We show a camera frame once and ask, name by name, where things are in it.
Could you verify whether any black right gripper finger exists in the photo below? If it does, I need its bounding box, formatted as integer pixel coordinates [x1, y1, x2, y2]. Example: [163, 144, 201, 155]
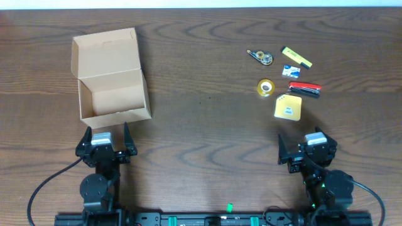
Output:
[278, 134, 288, 159]
[315, 126, 333, 143]

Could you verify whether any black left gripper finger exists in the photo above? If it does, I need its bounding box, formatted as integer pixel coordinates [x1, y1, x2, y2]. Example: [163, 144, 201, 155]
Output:
[124, 122, 136, 151]
[77, 126, 92, 153]

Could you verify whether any yellow sticky note pad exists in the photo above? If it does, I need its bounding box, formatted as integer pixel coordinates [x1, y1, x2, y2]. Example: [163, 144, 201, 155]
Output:
[274, 94, 302, 121]

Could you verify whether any red black stapler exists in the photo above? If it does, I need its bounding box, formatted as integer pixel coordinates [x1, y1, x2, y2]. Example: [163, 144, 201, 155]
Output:
[288, 82, 322, 99]

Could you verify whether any brown cardboard box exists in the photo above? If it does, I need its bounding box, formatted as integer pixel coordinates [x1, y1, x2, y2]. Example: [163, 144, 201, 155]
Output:
[71, 28, 151, 129]

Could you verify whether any yellow adhesive tape roll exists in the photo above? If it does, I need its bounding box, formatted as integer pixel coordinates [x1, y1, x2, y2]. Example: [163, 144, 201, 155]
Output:
[256, 79, 275, 97]

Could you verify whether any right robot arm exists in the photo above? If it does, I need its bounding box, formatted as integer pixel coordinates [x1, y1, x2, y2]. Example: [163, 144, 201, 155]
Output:
[278, 127, 354, 216]

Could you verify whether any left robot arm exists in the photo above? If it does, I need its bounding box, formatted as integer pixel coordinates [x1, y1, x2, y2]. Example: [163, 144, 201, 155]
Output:
[75, 123, 138, 214]

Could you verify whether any small green clip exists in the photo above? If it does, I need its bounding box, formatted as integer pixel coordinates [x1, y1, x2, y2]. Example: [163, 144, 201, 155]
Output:
[226, 203, 233, 213]

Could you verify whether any small blue white staples box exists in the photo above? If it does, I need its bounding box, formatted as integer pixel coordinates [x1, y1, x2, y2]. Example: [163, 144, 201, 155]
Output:
[282, 65, 301, 78]

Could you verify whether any yellow highlighter pen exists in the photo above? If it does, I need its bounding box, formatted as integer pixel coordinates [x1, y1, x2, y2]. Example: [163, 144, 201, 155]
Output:
[281, 46, 312, 69]

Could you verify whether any correction tape dispenser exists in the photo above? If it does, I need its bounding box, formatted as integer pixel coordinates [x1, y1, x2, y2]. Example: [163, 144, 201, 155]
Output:
[246, 50, 274, 66]

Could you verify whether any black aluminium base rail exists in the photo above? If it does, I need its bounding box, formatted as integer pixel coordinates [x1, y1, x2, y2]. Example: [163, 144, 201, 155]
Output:
[54, 210, 372, 226]

